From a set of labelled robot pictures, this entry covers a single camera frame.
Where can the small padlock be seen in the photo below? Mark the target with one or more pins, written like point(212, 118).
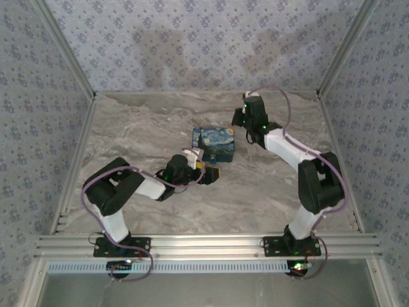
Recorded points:
point(212, 159)

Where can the starry night print tin box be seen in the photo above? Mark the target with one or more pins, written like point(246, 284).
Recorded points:
point(217, 140)

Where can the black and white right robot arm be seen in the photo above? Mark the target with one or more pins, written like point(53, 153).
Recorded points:
point(284, 145)

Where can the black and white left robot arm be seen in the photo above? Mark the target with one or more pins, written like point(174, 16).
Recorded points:
point(150, 188)

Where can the small black controller board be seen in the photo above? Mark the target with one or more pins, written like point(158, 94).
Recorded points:
point(298, 270)
point(119, 265)

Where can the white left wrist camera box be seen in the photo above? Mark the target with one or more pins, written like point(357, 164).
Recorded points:
point(191, 158)

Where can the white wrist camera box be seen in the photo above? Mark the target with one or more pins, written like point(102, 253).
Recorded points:
point(191, 158)
point(250, 95)

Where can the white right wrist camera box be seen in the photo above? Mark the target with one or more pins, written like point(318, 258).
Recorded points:
point(250, 95)

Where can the wide aluminium base rail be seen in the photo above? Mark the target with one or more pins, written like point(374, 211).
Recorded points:
point(207, 246)

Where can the aluminium table side rail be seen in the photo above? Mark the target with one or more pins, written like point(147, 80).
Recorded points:
point(76, 166)
point(330, 128)

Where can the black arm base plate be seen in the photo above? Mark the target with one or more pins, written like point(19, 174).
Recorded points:
point(99, 249)
point(271, 247)

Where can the aluminium frame corner post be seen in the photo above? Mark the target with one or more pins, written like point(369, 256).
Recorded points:
point(66, 48)
point(346, 48)

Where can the aluminium frame leg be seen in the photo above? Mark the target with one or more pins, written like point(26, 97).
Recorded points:
point(380, 281)
point(32, 281)

